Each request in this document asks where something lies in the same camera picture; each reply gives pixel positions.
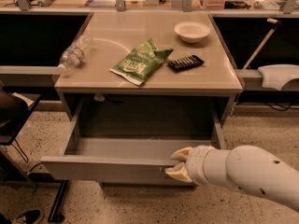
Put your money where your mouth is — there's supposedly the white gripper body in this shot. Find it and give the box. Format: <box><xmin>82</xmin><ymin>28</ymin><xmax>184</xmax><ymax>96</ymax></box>
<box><xmin>186</xmin><ymin>146</ymin><xmax>231</xmax><ymax>187</ymax></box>

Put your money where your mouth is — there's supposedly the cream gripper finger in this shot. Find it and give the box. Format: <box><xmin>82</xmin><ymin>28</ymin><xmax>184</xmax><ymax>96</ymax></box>
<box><xmin>165</xmin><ymin>162</ymin><xmax>192</xmax><ymax>183</ymax></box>
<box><xmin>171</xmin><ymin>147</ymin><xmax>193</xmax><ymax>161</ymax></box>

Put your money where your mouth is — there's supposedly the grey top drawer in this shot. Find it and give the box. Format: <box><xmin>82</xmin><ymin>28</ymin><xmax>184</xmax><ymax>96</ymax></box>
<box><xmin>41</xmin><ymin>95</ymin><xmax>223</xmax><ymax>187</ymax></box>

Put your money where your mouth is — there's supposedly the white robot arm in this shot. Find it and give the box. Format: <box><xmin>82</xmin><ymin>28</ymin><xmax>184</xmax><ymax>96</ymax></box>
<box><xmin>165</xmin><ymin>146</ymin><xmax>299</xmax><ymax>212</ymax></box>

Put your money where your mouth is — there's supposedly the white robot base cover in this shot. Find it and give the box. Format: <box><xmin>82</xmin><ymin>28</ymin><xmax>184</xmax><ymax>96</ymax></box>
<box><xmin>258</xmin><ymin>64</ymin><xmax>299</xmax><ymax>91</ymax></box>

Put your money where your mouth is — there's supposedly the grey drawer cabinet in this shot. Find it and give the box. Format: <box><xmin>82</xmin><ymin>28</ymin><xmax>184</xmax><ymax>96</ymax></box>
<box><xmin>53</xmin><ymin>10</ymin><xmax>245</xmax><ymax>191</ymax></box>

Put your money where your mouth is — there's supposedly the black snack bar wrapper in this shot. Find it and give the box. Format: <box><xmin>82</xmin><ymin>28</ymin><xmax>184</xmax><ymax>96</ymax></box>
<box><xmin>167</xmin><ymin>55</ymin><xmax>204</xmax><ymax>72</ymax></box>

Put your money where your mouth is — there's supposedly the green chip bag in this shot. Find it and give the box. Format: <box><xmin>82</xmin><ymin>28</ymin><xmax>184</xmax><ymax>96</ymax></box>
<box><xmin>109</xmin><ymin>38</ymin><xmax>173</xmax><ymax>86</ymax></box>

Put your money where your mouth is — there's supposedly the white bowl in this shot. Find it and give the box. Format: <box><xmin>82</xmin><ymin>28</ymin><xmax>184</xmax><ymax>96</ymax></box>
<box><xmin>174</xmin><ymin>21</ymin><xmax>210</xmax><ymax>44</ymax></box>

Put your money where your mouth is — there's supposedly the black metal table leg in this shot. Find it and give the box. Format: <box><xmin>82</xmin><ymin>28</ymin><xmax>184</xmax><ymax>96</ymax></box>
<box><xmin>48</xmin><ymin>180</ymin><xmax>68</xmax><ymax>223</ymax></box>

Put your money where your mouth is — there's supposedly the clear plastic water bottle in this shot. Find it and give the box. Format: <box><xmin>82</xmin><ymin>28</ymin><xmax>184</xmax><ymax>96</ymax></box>
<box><xmin>58</xmin><ymin>35</ymin><xmax>93</xmax><ymax>73</ymax></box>

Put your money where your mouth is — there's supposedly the black and white sneaker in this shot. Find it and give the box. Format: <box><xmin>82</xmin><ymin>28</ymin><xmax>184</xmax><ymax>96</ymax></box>
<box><xmin>11</xmin><ymin>209</ymin><xmax>44</xmax><ymax>224</ymax></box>

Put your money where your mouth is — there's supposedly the grey angled rod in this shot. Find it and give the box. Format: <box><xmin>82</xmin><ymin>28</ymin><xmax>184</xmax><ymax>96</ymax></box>
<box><xmin>243</xmin><ymin>18</ymin><xmax>281</xmax><ymax>69</ymax></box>

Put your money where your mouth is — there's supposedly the dark chair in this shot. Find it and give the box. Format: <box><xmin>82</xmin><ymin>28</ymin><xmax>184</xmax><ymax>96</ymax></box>
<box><xmin>0</xmin><ymin>84</ymin><xmax>40</xmax><ymax>182</ymax></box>

